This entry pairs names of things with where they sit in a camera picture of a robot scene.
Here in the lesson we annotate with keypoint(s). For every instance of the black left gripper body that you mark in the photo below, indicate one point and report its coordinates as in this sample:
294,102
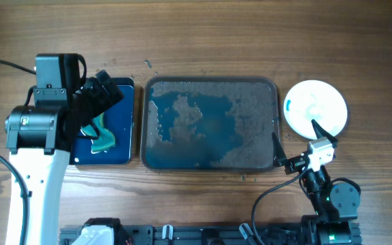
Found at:
94,97

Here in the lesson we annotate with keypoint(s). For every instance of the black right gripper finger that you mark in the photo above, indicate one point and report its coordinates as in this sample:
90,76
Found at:
280,158
320,132

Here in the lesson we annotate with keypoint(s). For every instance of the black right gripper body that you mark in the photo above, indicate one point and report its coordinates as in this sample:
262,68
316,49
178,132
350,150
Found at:
298,162

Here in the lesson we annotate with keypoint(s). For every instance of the white plate with red rim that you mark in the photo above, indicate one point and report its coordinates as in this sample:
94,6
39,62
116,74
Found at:
315,100

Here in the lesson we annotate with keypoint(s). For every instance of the green scouring sponge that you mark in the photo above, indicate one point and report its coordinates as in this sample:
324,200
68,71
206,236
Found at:
102,139

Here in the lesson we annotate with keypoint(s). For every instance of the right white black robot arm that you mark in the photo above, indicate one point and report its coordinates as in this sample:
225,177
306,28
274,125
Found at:
335,201

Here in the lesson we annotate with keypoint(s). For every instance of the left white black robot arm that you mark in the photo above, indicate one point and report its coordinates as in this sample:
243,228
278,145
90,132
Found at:
40,134

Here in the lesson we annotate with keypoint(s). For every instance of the black tray with blue water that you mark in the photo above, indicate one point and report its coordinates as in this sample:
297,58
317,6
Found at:
119,120

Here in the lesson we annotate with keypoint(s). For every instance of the dark brown serving tray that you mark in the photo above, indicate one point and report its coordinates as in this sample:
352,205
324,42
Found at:
209,123

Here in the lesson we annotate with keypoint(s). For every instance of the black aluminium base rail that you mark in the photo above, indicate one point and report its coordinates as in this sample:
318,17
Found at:
275,233

